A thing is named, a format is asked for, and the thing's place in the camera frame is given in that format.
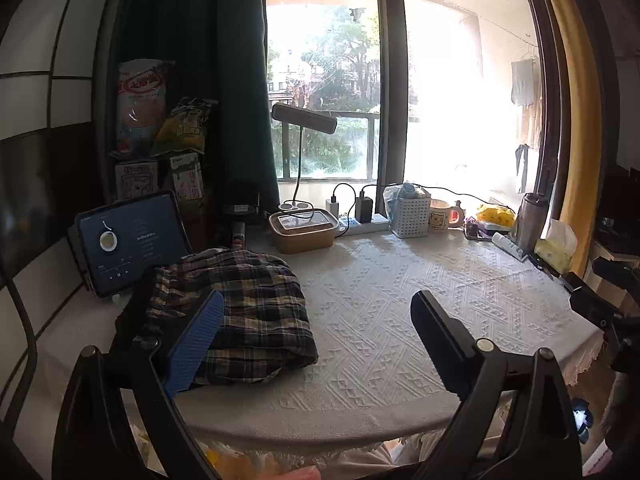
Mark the cream mug with bear print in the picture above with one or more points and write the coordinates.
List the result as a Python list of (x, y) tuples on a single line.
[(440, 217)]

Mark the tablet with dark screen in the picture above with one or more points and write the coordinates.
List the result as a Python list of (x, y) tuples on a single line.
[(140, 240)]

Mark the white textured tablecloth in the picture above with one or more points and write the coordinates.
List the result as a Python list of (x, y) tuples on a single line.
[(375, 335)]

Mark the white charger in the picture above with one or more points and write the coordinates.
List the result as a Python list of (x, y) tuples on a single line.
[(333, 209)]

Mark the dark patterned tube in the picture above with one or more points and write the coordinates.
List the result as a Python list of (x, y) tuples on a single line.
[(238, 234)]

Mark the light blue packet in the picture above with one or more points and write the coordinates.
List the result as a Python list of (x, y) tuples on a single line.
[(407, 191)]

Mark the yellow curtain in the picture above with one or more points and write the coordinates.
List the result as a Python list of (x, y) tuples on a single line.
[(575, 135)]

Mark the person's legs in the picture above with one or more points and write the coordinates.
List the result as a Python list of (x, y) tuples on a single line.
[(350, 462)]

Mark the dark window post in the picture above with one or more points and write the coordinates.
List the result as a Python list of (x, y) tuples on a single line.
[(390, 75)]

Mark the dark green curtain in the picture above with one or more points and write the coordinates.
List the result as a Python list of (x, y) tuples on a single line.
[(200, 85)]

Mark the white lotion tube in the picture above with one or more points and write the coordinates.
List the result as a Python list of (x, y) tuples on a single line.
[(509, 246)]

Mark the grey desk lamp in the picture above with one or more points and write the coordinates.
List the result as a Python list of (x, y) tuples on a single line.
[(302, 117)]

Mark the plaid flannel shirt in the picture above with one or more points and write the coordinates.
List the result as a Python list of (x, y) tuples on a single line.
[(260, 310)]

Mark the printed cardboard box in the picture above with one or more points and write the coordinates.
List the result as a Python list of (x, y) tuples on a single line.
[(136, 182)]

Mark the yellow tissue pack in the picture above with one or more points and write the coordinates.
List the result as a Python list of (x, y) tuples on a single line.
[(555, 252)]

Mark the yellow packet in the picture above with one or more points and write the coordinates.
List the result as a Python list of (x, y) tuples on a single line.
[(495, 216)]

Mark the red and white snack bag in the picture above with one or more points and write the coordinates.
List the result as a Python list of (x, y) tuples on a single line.
[(142, 110)]

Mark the balcony railing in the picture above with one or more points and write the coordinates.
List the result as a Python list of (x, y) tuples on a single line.
[(355, 116)]

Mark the brown food box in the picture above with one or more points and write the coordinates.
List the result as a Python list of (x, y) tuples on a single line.
[(302, 237)]

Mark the steel tumbler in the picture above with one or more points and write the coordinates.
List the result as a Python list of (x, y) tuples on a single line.
[(531, 220)]

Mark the black car key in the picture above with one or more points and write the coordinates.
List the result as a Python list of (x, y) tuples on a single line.
[(541, 266)]

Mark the grey hanging garment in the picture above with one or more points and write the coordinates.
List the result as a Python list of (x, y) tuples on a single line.
[(525, 82)]

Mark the dark hanging garment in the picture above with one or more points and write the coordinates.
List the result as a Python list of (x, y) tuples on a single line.
[(522, 165)]

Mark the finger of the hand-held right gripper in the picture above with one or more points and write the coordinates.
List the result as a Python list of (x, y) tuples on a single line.
[(592, 302), (617, 267)]

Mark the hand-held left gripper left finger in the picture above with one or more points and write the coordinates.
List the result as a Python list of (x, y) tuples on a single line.
[(195, 345)]

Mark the black phone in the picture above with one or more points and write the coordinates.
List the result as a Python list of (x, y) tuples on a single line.
[(574, 281)]

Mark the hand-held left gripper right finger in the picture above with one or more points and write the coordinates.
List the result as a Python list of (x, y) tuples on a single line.
[(452, 365)]

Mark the white plastic basket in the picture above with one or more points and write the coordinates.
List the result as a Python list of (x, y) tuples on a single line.
[(410, 217)]

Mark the black charger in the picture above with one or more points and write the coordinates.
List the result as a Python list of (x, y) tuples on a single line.
[(365, 210)]

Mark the black flat box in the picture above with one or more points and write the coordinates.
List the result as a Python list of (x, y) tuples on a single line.
[(241, 209)]

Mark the yellow and green snack bag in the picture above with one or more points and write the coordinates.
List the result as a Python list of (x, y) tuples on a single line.
[(185, 127)]

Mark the blue slipper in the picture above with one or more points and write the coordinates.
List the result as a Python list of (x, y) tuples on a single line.
[(581, 420)]

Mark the white power strip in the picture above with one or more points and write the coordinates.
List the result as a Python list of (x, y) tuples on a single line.
[(380, 222)]

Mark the black folded cloth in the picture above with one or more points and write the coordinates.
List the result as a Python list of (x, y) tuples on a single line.
[(130, 320)]

